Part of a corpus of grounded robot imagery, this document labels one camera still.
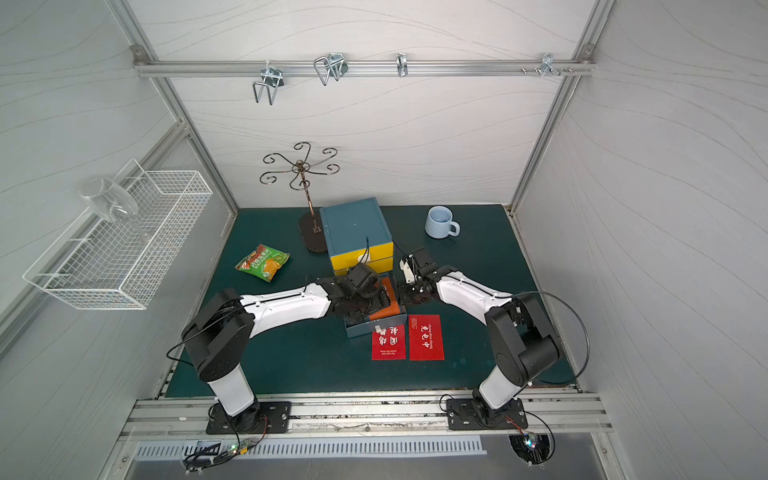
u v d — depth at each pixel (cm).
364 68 78
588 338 70
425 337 88
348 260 82
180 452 70
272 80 78
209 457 66
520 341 46
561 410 77
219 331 47
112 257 67
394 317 85
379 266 87
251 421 66
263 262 101
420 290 67
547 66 77
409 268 77
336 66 75
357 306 73
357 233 85
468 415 74
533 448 72
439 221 110
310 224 108
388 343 86
